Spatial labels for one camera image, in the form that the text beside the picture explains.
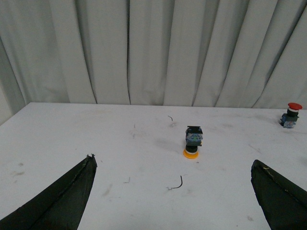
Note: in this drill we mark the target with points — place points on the yellow push button switch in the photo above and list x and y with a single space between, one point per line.
193 138

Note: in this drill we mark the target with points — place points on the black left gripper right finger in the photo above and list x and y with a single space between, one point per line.
283 203

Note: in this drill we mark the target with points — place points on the white curtain backdrop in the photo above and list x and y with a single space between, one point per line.
210 53

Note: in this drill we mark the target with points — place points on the red push button switch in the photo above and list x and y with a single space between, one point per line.
289 119

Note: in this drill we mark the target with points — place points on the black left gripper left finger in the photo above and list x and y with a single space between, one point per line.
60 206

